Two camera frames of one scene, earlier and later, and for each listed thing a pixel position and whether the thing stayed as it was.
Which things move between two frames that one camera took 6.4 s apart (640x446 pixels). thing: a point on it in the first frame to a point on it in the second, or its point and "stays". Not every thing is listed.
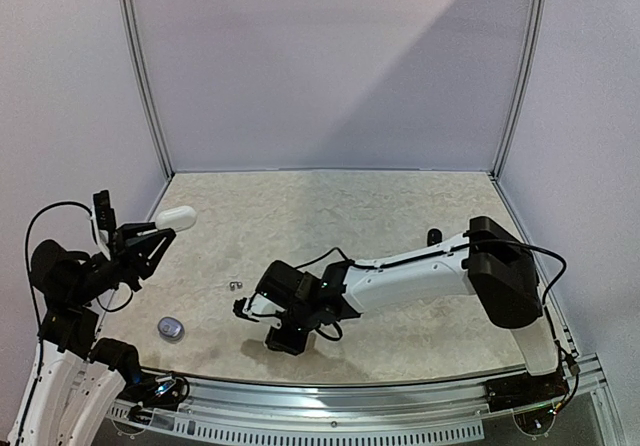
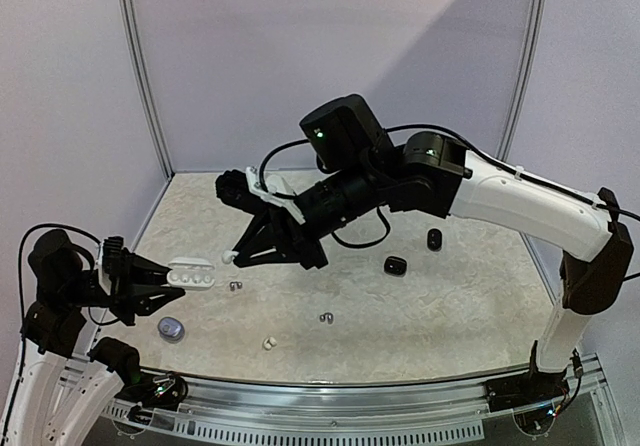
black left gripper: x=129 y=256 to x=135 y=268
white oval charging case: x=177 y=218 to x=191 y=273
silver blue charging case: x=171 y=329 stays
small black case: x=434 y=236 stays
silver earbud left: x=232 y=285 stays
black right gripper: x=286 y=336 to x=292 y=236
